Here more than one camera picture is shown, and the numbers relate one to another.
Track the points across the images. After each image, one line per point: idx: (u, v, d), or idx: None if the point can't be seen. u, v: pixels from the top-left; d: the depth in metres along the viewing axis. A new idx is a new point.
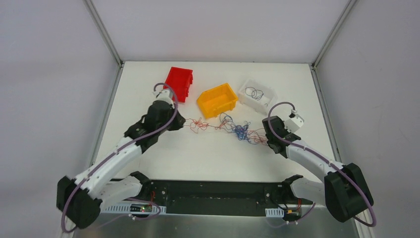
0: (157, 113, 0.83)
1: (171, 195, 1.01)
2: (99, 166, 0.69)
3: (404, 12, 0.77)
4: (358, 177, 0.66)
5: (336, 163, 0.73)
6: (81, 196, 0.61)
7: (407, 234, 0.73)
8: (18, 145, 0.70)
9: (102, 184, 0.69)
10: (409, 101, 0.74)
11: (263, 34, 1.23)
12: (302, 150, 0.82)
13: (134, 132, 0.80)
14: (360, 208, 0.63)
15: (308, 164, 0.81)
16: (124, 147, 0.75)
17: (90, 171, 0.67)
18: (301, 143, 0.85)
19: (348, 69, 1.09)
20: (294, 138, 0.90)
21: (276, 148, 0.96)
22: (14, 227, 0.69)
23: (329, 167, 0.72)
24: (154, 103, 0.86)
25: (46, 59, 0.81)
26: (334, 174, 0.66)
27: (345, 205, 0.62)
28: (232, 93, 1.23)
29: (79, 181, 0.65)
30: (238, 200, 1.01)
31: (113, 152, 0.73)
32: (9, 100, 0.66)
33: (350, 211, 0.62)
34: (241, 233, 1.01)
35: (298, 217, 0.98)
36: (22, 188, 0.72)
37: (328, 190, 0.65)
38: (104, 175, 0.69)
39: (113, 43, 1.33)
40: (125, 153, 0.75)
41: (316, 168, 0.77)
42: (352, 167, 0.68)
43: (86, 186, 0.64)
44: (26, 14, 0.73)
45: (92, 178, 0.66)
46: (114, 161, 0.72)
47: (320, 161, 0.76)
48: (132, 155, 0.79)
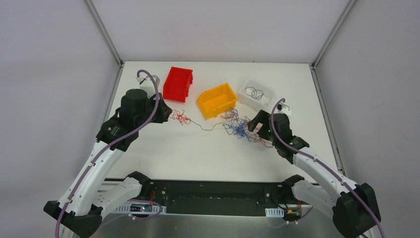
0: (132, 105, 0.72)
1: (171, 195, 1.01)
2: (78, 184, 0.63)
3: (404, 12, 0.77)
4: (372, 200, 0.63)
5: (348, 181, 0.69)
6: (71, 219, 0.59)
7: (406, 234, 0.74)
8: (18, 144, 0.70)
9: (90, 198, 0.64)
10: (409, 102, 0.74)
11: (263, 34, 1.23)
12: (311, 161, 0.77)
13: (106, 133, 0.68)
14: (368, 226, 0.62)
15: (316, 177, 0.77)
16: (99, 156, 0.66)
17: (71, 193, 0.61)
18: (310, 152, 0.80)
19: (348, 69, 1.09)
20: (302, 144, 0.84)
21: (280, 151, 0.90)
22: (15, 227, 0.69)
23: (341, 186, 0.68)
24: (129, 94, 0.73)
25: (45, 58, 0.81)
26: (346, 196, 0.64)
27: (355, 226, 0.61)
28: (232, 93, 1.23)
29: (63, 205, 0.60)
30: (237, 199, 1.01)
31: (88, 166, 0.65)
32: (9, 99, 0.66)
33: (359, 230, 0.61)
34: (242, 233, 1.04)
35: (298, 217, 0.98)
36: (22, 188, 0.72)
37: (339, 209, 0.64)
38: (86, 192, 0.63)
39: (113, 43, 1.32)
40: (102, 162, 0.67)
41: (326, 183, 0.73)
42: (365, 187, 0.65)
43: (72, 208, 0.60)
44: (26, 13, 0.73)
45: (75, 200, 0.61)
46: (93, 173, 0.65)
47: (332, 178, 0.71)
48: (114, 159, 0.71)
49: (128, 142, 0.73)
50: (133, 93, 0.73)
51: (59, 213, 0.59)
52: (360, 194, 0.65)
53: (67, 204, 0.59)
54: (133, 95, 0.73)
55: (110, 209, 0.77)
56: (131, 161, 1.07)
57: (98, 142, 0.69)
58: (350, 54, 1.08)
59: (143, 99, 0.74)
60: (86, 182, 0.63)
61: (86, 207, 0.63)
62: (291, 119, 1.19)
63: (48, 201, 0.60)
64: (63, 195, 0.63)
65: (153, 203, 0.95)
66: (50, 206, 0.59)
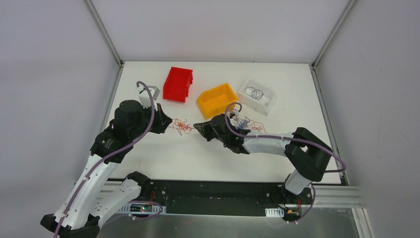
0: (126, 117, 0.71)
1: (171, 195, 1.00)
2: (73, 198, 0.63)
3: (404, 12, 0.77)
4: (310, 137, 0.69)
5: (288, 134, 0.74)
6: (66, 233, 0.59)
7: (407, 235, 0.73)
8: (19, 145, 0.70)
9: (86, 210, 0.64)
10: (409, 102, 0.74)
11: (263, 34, 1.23)
12: (257, 140, 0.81)
13: (100, 147, 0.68)
14: (324, 159, 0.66)
15: (267, 148, 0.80)
16: (92, 171, 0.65)
17: (66, 207, 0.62)
18: (252, 133, 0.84)
19: (348, 69, 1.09)
20: (245, 131, 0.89)
21: (236, 148, 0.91)
22: (15, 227, 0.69)
23: (284, 142, 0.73)
24: (123, 107, 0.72)
25: (45, 59, 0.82)
26: (291, 146, 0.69)
27: (312, 164, 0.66)
28: (232, 92, 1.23)
29: (59, 219, 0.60)
30: (237, 200, 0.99)
31: (82, 180, 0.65)
32: (10, 100, 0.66)
33: (317, 166, 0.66)
34: (242, 233, 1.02)
35: (298, 217, 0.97)
36: (22, 188, 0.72)
37: (293, 160, 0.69)
38: (82, 206, 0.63)
39: (113, 43, 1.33)
40: (96, 176, 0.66)
41: (276, 148, 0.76)
42: (300, 130, 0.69)
43: (67, 222, 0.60)
44: (25, 14, 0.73)
45: (71, 213, 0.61)
46: (87, 188, 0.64)
47: (274, 141, 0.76)
48: (109, 172, 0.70)
49: (122, 155, 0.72)
50: (127, 105, 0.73)
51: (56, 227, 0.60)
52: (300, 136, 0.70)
53: (62, 218, 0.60)
54: (127, 107, 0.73)
55: (109, 214, 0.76)
56: (131, 161, 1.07)
57: (93, 155, 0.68)
58: (350, 54, 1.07)
59: (137, 112, 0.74)
60: (80, 197, 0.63)
61: (83, 219, 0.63)
62: (291, 119, 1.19)
63: (45, 215, 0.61)
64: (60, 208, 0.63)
65: (152, 203, 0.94)
66: (46, 220, 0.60)
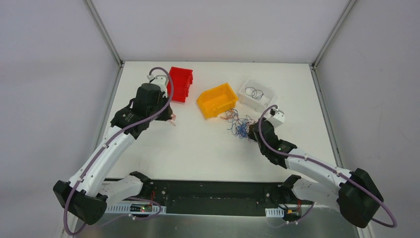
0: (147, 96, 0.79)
1: (171, 195, 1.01)
2: (90, 164, 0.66)
3: (404, 12, 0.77)
4: (368, 182, 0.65)
5: (343, 171, 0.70)
6: (79, 198, 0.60)
7: (407, 235, 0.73)
8: (17, 144, 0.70)
9: (100, 180, 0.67)
10: (409, 103, 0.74)
11: (263, 34, 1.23)
12: (304, 161, 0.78)
13: (120, 120, 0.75)
14: (374, 209, 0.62)
15: (312, 174, 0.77)
16: (112, 139, 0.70)
17: (83, 172, 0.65)
18: (300, 152, 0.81)
19: (348, 69, 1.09)
20: (290, 147, 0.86)
21: (272, 159, 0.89)
22: (14, 226, 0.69)
23: (338, 177, 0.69)
24: (145, 87, 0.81)
25: (45, 59, 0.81)
26: (345, 185, 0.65)
27: (363, 211, 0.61)
28: (232, 93, 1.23)
29: (74, 184, 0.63)
30: (238, 200, 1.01)
31: (102, 148, 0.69)
32: (9, 100, 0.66)
33: (367, 215, 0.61)
34: (241, 233, 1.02)
35: (298, 217, 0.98)
36: (21, 188, 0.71)
37: (342, 201, 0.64)
38: (98, 173, 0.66)
39: (112, 43, 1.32)
40: (115, 145, 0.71)
41: (322, 178, 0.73)
42: (360, 172, 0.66)
43: (82, 187, 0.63)
44: (25, 14, 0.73)
45: (86, 179, 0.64)
46: (104, 155, 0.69)
47: (327, 172, 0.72)
48: (125, 144, 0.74)
49: (140, 129, 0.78)
50: (148, 87, 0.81)
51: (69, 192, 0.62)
52: (357, 179, 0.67)
53: (78, 182, 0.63)
54: (149, 88, 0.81)
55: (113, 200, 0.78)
56: (131, 161, 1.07)
57: (113, 127, 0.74)
58: (350, 54, 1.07)
59: (157, 92, 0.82)
60: (98, 164, 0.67)
61: (95, 188, 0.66)
62: (291, 119, 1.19)
63: (59, 181, 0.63)
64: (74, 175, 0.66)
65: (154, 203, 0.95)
66: (60, 185, 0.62)
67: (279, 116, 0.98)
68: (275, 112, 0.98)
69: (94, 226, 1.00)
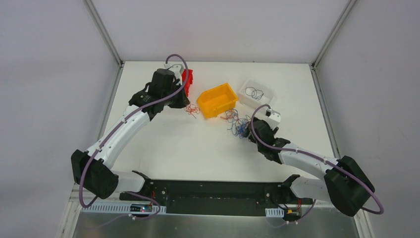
0: (162, 80, 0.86)
1: (171, 195, 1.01)
2: (109, 136, 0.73)
3: (403, 13, 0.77)
4: (355, 169, 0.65)
5: (331, 159, 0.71)
6: (97, 166, 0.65)
7: (407, 234, 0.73)
8: (17, 144, 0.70)
9: (115, 153, 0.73)
10: (409, 102, 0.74)
11: (263, 34, 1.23)
12: (295, 153, 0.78)
13: (138, 100, 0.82)
14: (363, 198, 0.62)
15: (304, 166, 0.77)
16: (131, 115, 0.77)
17: (102, 143, 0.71)
18: (292, 146, 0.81)
19: (348, 69, 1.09)
20: (285, 142, 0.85)
21: (268, 155, 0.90)
22: (14, 226, 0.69)
23: (326, 165, 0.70)
24: (161, 71, 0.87)
25: (45, 59, 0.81)
26: (331, 171, 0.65)
27: (349, 197, 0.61)
28: (232, 92, 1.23)
29: (92, 153, 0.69)
30: (237, 200, 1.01)
31: (121, 122, 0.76)
32: (9, 100, 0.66)
33: (354, 202, 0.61)
34: (242, 233, 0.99)
35: (298, 217, 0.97)
36: (20, 188, 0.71)
37: (330, 187, 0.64)
38: (115, 145, 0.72)
39: (113, 43, 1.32)
40: (132, 122, 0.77)
41: (312, 168, 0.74)
42: (347, 159, 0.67)
43: (100, 156, 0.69)
44: (25, 14, 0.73)
45: (104, 149, 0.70)
46: (123, 130, 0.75)
47: (315, 161, 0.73)
48: (141, 123, 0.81)
49: (156, 110, 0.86)
50: (164, 71, 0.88)
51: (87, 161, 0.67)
52: (344, 167, 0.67)
53: (96, 150, 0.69)
54: (164, 72, 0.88)
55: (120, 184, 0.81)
56: (131, 161, 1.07)
57: (131, 106, 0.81)
58: (350, 54, 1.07)
59: (172, 77, 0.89)
60: (116, 137, 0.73)
61: (111, 159, 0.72)
62: (291, 119, 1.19)
63: (77, 150, 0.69)
64: (92, 147, 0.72)
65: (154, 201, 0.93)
66: (78, 155, 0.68)
67: (274, 116, 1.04)
68: (270, 113, 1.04)
69: (94, 226, 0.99)
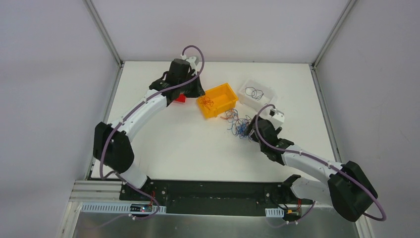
0: (180, 68, 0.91)
1: (171, 195, 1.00)
2: (131, 112, 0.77)
3: (404, 12, 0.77)
4: (359, 175, 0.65)
5: (335, 164, 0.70)
6: (120, 137, 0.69)
7: (407, 234, 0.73)
8: (17, 144, 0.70)
9: (135, 129, 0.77)
10: (408, 102, 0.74)
11: (263, 34, 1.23)
12: (298, 156, 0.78)
13: (158, 86, 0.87)
14: (366, 204, 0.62)
15: (307, 169, 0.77)
16: (151, 97, 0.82)
17: (125, 117, 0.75)
18: (296, 148, 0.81)
19: (348, 69, 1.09)
20: (288, 144, 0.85)
21: (270, 156, 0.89)
22: (14, 226, 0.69)
23: (330, 169, 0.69)
24: (178, 60, 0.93)
25: (45, 59, 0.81)
26: (335, 176, 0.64)
27: (353, 204, 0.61)
28: (231, 92, 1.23)
29: (116, 125, 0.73)
30: (238, 200, 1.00)
31: (142, 102, 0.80)
32: (8, 99, 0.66)
33: (358, 208, 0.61)
34: (242, 233, 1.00)
35: (298, 217, 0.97)
36: (20, 188, 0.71)
37: (333, 193, 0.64)
38: (136, 121, 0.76)
39: (112, 43, 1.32)
40: (152, 102, 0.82)
41: (315, 171, 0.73)
42: (352, 165, 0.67)
43: (123, 129, 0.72)
44: (25, 14, 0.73)
45: (127, 123, 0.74)
46: (144, 108, 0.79)
47: (319, 165, 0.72)
48: (159, 106, 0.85)
49: (173, 97, 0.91)
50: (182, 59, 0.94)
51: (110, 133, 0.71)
52: (348, 172, 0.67)
53: (120, 124, 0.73)
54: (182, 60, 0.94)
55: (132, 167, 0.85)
56: None
57: (151, 90, 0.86)
58: (350, 54, 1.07)
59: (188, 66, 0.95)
60: (137, 114, 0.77)
61: (131, 134, 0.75)
62: (290, 119, 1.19)
63: (100, 123, 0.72)
64: (114, 120, 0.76)
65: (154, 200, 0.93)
66: (102, 127, 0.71)
67: (279, 116, 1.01)
68: (274, 113, 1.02)
69: (94, 227, 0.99)
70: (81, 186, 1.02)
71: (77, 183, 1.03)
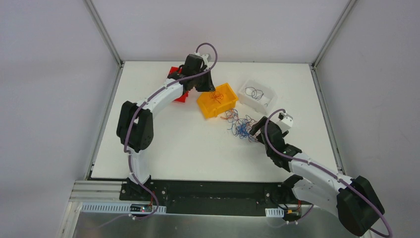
0: (194, 62, 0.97)
1: (171, 195, 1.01)
2: (154, 94, 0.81)
3: (404, 12, 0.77)
4: (368, 190, 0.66)
5: (344, 177, 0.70)
6: (145, 114, 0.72)
7: (407, 235, 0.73)
8: (17, 144, 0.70)
9: (156, 110, 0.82)
10: (408, 102, 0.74)
11: (263, 34, 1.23)
12: (306, 165, 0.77)
13: (176, 75, 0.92)
14: (372, 219, 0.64)
15: (314, 180, 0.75)
16: (171, 84, 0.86)
17: (149, 97, 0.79)
18: (304, 156, 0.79)
19: (348, 69, 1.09)
20: (295, 150, 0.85)
21: (277, 162, 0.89)
22: (14, 226, 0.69)
23: (339, 183, 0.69)
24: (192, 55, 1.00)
25: (45, 59, 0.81)
26: (345, 191, 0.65)
27: (360, 219, 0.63)
28: (232, 92, 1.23)
29: (140, 104, 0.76)
30: (238, 200, 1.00)
31: (163, 88, 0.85)
32: (9, 99, 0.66)
33: (364, 224, 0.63)
34: (241, 233, 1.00)
35: (298, 217, 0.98)
36: (20, 188, 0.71)
37: (341, 207, 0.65)
38: (159, 102, 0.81)
39: (112, 43, 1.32)
40: (172, 89, 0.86)
41: (324, 184, 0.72)
42: (361, 180, 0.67)
43: (147, 107, 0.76)
44: (25, 13, 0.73)
45: (150, 103, 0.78)
46: (165, 93, 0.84)
47: (328, 177, 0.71)
48: (176, 93, 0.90)
49: (188, 88, 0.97)
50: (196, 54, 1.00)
51: (134, 111, 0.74)
52: (358, 187, 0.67)
53: (144, 102, 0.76)
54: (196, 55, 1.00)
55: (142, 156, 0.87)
56: None
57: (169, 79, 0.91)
58: (350, 54, 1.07)
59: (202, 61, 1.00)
60: (160, 96, 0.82)
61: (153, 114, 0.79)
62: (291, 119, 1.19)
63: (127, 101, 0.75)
64: (138, 101, 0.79)
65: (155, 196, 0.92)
66: (129, 104, 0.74)
67: (288, 120, 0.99)
68: (283, 117, 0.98)
69: (93, 227, 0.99)
70: (81, 186, 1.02)
71: (77, 183, 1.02)
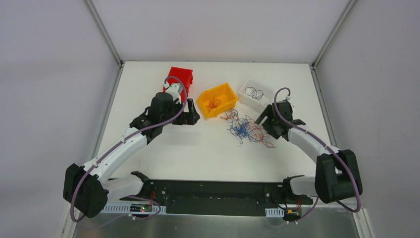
0: (160, 106, 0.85)
1: (171, 195, 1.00)
2: (106, 153, 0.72)
3: (403, 12, 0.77)
4: (351, 162, 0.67)
5: (332, 147, 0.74)
6: (91, 183, 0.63)
7: (407, 234, 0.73)
8: (17, 144, 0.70)
9: (109, 172, 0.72)
10: (408, 102, 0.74)
11: (263, 34, 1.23)
12: (303, 134, 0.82)
13: (139, 123, 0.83)
14: (346, 192, 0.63)
15: (307, 147, 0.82)
16: (130, 137, 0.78)
17: (98, 159, 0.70)
18: (304, 127, 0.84)
19: (348, 69, 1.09)
20: (299, 122, 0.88)
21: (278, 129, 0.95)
22: (14, 226, 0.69)
23: (325, 149, 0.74)
24: (159, 96, 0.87)
25: (45, 59, 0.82)
26: (326, 155, 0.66)
27: (333, 184, 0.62)
28: (231, 93, 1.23)
29: (88, 168, 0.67)
30: (237, 200, 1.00)
31: (119, 142, 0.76)
32: (9, 98, 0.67)
33: (336, 190, 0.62)
34: (241, 233, 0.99)
35: (298, 217, 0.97)
36: (20, 188, 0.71)
37: (319, 168, 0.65)
38: (112, 162, 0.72)
39: (112, 43, 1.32)
40: (131, 142, 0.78)
41: (313, 149, 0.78)
42: (348, 152, 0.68)
43: (95, 172, 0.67)
44: (25, 14, 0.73)
45: (100, 166, 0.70)
46: (119, 151, 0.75)
47: (317, 144, 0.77)
48: (138, 145, 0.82)
49: (154, 134, 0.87)
50: (162, 95, 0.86)
51: (82, 175, 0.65)
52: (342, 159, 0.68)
53: (92, 167, 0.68)
54: (162, 97, 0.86)
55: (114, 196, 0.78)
56: (131, 161, 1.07)
57: (131, 128, 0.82)
58: (350, 54, 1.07)
59: (170, 101, 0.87)
60: (113, 155, 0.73)
61: (105, 176, 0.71)
62: None
63: (72, 164, 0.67)
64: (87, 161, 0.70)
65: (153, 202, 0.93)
66: (74, 168, 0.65)
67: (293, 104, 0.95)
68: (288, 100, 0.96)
69: (93, 227, 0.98)
70: None
71: None
